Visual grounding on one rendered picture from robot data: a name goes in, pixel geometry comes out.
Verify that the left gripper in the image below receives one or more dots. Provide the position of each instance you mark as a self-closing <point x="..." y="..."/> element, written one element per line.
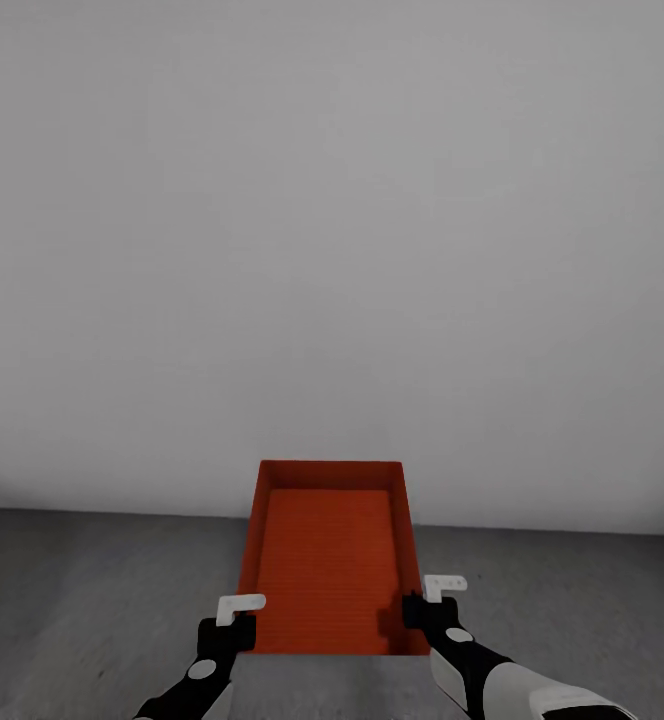
<point x="241" y="635"/>

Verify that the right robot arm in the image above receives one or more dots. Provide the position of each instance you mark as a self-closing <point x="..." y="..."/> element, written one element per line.
<point x="487" y="685"/>

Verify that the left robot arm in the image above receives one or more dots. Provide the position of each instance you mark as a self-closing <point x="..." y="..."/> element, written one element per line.
<point x="206" y="693"/>

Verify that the storage box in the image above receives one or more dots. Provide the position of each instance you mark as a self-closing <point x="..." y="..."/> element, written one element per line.
<point x="330" y="544"/>

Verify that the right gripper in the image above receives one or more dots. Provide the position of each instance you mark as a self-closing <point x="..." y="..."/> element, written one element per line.
<point x="417" y="612"/>

